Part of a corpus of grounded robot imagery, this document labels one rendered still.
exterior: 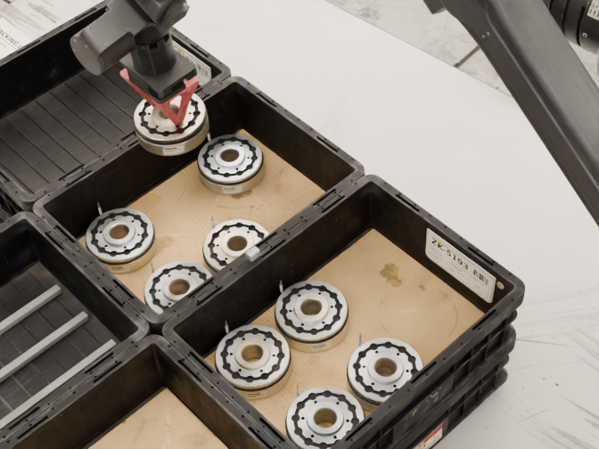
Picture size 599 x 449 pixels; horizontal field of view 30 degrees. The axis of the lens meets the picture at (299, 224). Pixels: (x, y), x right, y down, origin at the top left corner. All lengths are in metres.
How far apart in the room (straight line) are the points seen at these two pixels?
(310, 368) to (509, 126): 0.70
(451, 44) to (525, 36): 2.32
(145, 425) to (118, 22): 0.53
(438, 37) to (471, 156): 1.33
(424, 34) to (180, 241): 1.73
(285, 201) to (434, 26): 1.66
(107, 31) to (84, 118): 0.53
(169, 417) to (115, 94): 0.65
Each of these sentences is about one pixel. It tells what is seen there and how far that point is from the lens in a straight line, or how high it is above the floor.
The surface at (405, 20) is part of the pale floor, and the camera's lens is 3.33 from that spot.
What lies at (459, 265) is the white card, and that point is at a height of 0.89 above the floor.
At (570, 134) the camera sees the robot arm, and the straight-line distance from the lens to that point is 0.95.
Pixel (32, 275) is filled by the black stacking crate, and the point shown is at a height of 0.83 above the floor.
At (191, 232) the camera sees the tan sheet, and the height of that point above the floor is 0.83.
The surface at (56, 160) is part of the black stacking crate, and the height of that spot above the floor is 0.83.
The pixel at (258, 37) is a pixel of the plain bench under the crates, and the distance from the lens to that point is 2.21.
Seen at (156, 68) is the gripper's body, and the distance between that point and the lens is 1.49.
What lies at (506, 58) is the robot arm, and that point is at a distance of 0.95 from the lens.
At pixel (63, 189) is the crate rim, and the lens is 1.67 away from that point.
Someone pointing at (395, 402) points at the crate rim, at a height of 0.93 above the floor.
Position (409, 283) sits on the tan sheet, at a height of 0.83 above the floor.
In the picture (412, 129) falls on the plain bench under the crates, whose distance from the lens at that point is 2.02.
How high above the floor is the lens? 2.13
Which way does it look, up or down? 50 degrees down
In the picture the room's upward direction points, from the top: 4 degrees counter-clockwise
